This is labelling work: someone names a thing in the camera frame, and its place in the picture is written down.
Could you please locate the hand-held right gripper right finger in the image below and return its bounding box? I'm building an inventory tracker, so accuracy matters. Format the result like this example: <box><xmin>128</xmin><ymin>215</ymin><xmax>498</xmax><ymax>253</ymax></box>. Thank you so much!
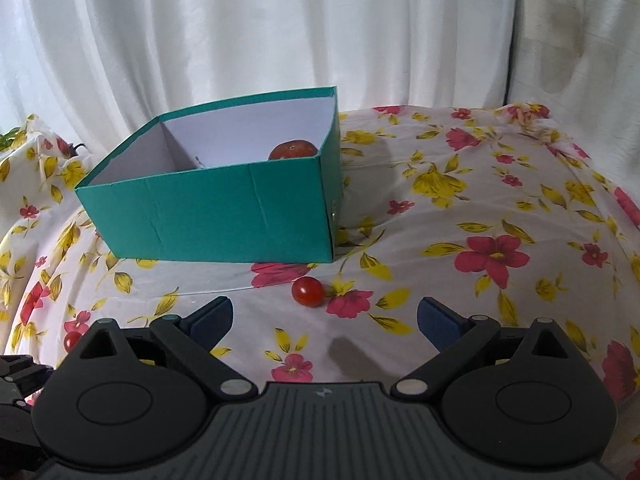
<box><xmin>391</xmin><ymin>296</ymin><xmax>572</xmax><ymax>401</ymax></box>

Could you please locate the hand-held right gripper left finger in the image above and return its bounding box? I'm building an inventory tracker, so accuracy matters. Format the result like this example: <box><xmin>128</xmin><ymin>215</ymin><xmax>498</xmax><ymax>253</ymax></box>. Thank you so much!
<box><xmin>77</xmin><ymin>296</ymin><xmax>258</xmax><ymax>402</ymax></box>

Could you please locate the white curtain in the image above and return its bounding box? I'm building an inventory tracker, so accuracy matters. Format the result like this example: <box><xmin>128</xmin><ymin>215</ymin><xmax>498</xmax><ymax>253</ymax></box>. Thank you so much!
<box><xmin>0</xmin><ymin>0</ymin><xmax>518</xmax><ymax>133</ymax></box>

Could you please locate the teal cardboard box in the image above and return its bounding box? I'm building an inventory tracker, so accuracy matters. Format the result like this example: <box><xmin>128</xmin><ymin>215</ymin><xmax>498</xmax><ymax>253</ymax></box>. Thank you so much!
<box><xmin>74</xmin><ymin>85</ymin><xmax>345</xmax><ymax>265</ymax></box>

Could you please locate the floral white tablecloth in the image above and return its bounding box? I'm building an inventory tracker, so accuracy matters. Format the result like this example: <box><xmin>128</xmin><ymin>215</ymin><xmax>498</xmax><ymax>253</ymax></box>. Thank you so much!
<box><xmin>0</xmin><ymin>102</ymin><xmax>640</xmax><ymax>411</ymax></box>

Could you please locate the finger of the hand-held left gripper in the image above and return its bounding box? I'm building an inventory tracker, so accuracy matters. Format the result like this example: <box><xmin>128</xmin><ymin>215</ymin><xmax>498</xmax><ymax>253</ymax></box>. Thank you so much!
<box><xmin>0</xmin><ymin>355</ymin><xmax>55</xmax><ymax>407</ymax></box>

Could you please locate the red apple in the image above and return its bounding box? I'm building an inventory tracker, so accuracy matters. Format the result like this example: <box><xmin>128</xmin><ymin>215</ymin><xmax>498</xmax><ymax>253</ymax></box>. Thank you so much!
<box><xmin>268</xmin><ymin>140</ymin><xmax>319</xmax><ymax>161</ymax></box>

